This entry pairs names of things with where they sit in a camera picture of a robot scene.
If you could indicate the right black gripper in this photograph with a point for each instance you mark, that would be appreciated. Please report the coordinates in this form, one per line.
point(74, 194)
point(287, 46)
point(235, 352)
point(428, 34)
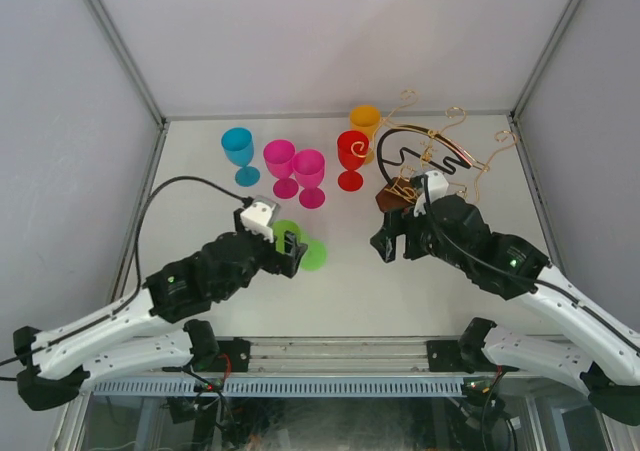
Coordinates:
point(395, 222)

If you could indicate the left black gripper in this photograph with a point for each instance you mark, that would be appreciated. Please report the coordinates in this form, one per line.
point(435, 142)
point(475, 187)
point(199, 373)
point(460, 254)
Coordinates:
point(286, 263)

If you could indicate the green plastic wine glass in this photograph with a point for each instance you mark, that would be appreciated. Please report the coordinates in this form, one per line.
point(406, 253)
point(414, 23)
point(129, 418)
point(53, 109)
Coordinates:
point(316, 253)

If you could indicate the gold wire wine glass rack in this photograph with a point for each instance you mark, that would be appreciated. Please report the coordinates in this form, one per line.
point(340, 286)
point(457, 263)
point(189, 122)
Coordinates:
point(438, 152)

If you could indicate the pink wine glass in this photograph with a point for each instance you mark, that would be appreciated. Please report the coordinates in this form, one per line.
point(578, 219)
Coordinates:
point(278, 155)
point(309, 171)

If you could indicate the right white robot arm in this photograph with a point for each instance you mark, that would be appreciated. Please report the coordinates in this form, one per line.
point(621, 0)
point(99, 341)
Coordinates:
point(601, 357)

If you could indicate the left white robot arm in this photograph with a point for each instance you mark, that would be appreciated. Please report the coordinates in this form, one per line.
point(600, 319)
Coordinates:
point(158, 326)

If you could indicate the red plastic wine glass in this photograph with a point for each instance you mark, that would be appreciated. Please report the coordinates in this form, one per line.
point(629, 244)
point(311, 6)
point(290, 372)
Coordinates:
point(352, 150)

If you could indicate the orange plastic wine glass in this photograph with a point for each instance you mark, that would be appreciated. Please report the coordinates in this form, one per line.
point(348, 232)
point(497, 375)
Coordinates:
point(366, 119)

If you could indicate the blue plastic wine glass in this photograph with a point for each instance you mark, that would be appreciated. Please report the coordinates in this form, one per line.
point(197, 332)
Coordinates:
point(238, 146)

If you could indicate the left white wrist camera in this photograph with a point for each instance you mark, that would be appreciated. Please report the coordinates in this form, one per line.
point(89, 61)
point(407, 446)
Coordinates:
point(258, 217)

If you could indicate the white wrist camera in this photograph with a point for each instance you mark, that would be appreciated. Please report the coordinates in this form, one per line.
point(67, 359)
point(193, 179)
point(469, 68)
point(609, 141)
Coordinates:
point(429, 186)
point(258, 217)

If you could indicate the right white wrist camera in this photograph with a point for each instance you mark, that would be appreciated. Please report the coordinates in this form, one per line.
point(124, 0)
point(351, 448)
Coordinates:
point(429, 186)

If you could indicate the aluminium front rail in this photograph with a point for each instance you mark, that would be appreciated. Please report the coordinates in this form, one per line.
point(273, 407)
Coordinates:
point(350, 356)

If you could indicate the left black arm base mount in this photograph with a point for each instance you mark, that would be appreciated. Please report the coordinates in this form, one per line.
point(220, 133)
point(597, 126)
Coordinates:
point(236, 351)

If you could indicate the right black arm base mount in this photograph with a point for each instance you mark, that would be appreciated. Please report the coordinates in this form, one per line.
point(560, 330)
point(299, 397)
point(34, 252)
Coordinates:
point(452, 356)

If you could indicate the grey slotted cable duct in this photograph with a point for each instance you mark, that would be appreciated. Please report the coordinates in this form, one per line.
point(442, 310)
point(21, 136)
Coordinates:
point(287, 387)

